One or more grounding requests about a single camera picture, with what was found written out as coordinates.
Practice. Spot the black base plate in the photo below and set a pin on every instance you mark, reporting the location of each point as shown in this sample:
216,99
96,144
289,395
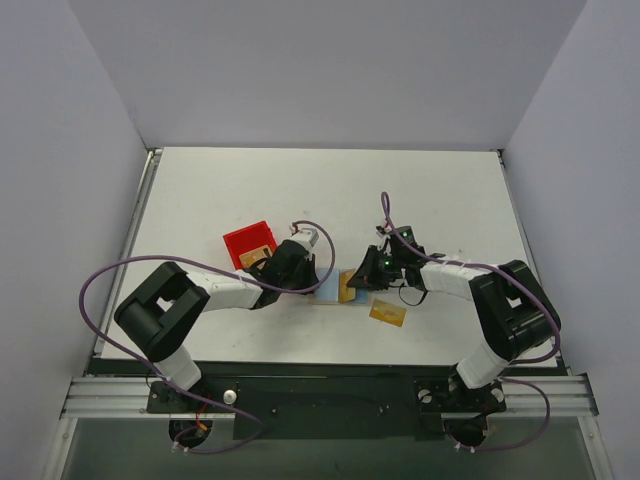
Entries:
328,402

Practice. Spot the red plastic bin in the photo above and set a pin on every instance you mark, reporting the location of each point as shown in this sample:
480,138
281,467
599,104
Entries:
248,238

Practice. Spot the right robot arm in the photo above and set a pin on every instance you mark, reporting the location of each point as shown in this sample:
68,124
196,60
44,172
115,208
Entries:
514,313

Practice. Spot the gold card in bin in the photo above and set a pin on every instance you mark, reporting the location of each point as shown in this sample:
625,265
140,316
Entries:
256,258

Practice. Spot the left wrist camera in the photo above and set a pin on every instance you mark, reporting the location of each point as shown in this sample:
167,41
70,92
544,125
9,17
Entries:
307,237

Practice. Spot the beige leather card holder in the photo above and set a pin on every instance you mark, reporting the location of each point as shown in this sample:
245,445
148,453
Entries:
327,293

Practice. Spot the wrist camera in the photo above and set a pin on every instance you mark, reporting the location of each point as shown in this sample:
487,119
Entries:
307,237
384,231

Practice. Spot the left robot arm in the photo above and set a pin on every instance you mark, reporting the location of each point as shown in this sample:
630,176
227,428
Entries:
159,314

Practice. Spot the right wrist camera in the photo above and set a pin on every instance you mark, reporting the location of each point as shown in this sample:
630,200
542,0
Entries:
384,231

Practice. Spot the gold VIP card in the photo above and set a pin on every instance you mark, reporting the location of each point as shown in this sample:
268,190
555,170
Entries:
346,293
388,313

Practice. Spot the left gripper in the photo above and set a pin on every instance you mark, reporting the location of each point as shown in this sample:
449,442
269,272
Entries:
306,273

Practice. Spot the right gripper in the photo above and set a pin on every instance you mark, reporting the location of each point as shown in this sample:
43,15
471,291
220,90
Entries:
373,270

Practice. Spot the aluminium frame rail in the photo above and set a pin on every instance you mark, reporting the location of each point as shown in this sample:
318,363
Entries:
106,398

